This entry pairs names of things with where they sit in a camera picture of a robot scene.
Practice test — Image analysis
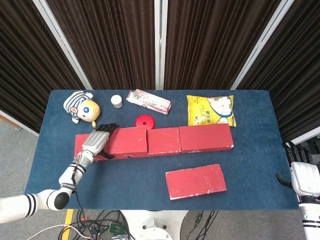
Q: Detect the black cable with green plug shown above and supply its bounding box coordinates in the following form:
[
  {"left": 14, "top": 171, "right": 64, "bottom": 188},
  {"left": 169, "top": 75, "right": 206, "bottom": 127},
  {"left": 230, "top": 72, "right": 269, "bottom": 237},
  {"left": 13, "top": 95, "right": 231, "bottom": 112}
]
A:
[{"left": 184, "top": 209, "right": 218, "bottom": 240}]

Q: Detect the small white jar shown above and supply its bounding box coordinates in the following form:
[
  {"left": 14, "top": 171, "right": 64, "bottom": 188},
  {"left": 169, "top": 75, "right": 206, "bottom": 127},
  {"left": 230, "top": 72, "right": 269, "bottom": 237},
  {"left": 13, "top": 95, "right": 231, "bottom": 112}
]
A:
[{"left": 110, "top": 94, "right": 124, "bottom": 109}]

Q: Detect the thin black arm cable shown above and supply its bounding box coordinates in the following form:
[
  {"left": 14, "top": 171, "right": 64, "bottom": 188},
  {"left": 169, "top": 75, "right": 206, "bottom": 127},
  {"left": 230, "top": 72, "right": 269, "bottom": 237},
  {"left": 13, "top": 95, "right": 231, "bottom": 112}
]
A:
[{"left": 70, "top": 159, "right": 85, "bottom": 218}]

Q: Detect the white cable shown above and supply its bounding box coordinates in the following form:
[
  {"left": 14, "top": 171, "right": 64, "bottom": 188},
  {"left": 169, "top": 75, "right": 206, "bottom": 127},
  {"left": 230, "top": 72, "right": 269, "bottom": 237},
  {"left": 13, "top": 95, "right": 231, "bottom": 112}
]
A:
[{"left": 32, "top": 223, "right": 92, "bottom": 238}]

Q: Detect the red foam brick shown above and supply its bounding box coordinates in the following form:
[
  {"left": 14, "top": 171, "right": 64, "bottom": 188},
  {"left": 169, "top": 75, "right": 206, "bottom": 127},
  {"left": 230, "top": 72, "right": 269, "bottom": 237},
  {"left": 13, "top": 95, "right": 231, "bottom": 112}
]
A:
[
  {"left": 93, "top": 126, "right": 148, "bottom": 159},
  {"left": 164, "top": 163, "right": 228, "bottom": 201},
  {"left": 74, "top": 133, "right": 131, "bottom": 162},
  {"left": 146, "top": 127, "right": 181, "bottom": 156},
  {"left": 178, "top": 123, "right": 235, "bottom": 153}
]

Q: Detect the white partition frame post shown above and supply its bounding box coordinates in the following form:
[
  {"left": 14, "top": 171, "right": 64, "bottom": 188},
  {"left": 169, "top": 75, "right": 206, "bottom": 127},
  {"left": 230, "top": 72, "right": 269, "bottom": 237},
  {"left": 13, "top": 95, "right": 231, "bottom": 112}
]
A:
[
  {"left": 229, "top": 0, "right": 292, "bottom": 90},
  {"left": 154, "top": 0, "right": 168, "bottom": 90},
  {"left": 32, "top": 0, "right": 93, "bottom": 90}
]

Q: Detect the black cable bundle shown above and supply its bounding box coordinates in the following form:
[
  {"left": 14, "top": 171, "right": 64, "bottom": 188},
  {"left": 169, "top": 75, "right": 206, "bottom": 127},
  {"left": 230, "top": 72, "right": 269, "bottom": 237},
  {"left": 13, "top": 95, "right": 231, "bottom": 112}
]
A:
[{"left": 72, "top": 209, "right": 131, "bottom": 240}]

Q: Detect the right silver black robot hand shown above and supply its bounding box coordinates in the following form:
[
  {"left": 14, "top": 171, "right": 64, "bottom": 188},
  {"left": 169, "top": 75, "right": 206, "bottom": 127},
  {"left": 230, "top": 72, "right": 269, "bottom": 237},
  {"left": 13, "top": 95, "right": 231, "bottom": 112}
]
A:
[{"left": 275, "top": 141, "right": 320, "bottom": 197}]

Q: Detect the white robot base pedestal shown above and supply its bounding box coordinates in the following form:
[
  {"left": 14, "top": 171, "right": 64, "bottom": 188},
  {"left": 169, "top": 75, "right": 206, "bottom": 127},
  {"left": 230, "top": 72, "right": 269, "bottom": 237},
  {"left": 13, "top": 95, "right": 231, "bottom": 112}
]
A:
[{"left": 119, "top": 209, "right": 189, "bottom": 240}]

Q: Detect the red plastic disc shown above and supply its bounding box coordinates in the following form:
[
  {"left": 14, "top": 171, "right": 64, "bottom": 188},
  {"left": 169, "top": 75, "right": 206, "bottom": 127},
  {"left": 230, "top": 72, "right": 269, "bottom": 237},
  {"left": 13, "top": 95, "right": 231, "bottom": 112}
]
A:
[{"left": 135, "top": 114, "right": 156, "bottom": 130}]

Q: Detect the yellow marshmallow bag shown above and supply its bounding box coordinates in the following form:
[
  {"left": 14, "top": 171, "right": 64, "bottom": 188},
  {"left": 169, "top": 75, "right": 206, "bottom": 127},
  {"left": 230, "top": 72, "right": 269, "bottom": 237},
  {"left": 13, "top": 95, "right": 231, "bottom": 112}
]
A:
[{"left": 186, "top": 94, "right": 237, "bottom": 128}]

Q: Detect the yellow striped plush toy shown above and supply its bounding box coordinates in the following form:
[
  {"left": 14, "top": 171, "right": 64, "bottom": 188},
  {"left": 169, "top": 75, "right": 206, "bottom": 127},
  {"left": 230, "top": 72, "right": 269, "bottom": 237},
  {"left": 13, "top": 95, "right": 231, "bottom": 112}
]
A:
[{"left": 62, "top": 90, "right": 102, "bottom": 129}]

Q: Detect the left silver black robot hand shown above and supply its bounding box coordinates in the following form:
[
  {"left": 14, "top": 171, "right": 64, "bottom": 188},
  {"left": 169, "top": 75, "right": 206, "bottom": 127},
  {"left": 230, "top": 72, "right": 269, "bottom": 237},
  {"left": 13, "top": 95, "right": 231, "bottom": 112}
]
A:
[{"left": 81, "top": 122, "right": 120, "bottom": 160}]

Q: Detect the yellow floor tape strip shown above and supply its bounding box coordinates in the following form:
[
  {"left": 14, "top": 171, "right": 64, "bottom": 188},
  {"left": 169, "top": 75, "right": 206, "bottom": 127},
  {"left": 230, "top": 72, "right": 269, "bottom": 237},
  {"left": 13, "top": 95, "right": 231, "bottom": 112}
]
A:
[{"left": 61, "top": 209, "right": 75, "bottom": 240}]

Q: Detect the blue tablecloth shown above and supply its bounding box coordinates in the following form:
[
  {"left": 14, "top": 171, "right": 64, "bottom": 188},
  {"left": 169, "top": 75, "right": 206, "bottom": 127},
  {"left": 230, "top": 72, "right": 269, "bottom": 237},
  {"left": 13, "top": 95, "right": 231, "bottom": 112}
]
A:
[{"left": 24, "top": 89, "right": 300, "bottom": 211}]

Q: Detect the green circuit board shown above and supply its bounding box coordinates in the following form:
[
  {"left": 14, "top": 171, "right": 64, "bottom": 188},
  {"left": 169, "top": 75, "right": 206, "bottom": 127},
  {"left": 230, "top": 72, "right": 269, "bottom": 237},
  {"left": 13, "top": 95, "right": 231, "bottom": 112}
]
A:
[{"left": 108, "top": 222, "right": 125, "bottom": 235}]

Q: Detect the pink white carton box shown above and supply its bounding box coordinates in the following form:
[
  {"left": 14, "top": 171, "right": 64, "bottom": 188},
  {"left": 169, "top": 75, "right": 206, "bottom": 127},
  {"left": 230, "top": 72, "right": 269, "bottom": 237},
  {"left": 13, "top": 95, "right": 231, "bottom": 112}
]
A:
[{"left": 125, "top": 89, "right": 173, "bottom": 116}]

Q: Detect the brown fabric partition panel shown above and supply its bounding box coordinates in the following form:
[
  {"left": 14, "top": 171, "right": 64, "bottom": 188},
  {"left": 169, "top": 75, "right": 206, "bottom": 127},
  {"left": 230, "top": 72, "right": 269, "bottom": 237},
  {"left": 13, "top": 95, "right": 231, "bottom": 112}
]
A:
[
  {"left": 46, "top": 0, "right": 156, "bottom": 90},
  {"left": 236, "top": 0, "right": 320, "bottom": 151},
  {"left": 0, "top": 0, "right": 86, "bottom": 137},
  {"left": 163, "top": 0, "right": 283, "bottom": 90}
]

